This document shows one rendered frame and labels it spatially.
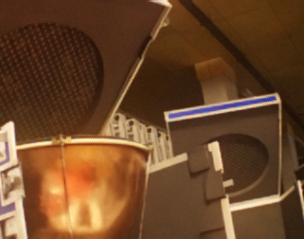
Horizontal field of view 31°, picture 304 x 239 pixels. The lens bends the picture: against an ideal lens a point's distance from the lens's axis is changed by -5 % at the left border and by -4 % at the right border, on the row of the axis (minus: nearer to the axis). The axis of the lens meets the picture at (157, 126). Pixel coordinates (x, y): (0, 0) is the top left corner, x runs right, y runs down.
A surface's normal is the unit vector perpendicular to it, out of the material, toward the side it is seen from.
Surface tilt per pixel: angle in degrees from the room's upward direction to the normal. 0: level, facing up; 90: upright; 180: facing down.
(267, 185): 143
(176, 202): 90
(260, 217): 90
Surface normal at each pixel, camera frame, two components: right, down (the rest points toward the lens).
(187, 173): -0.69, -0.07
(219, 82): -0.40, -0.18
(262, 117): 0.10, 0.61
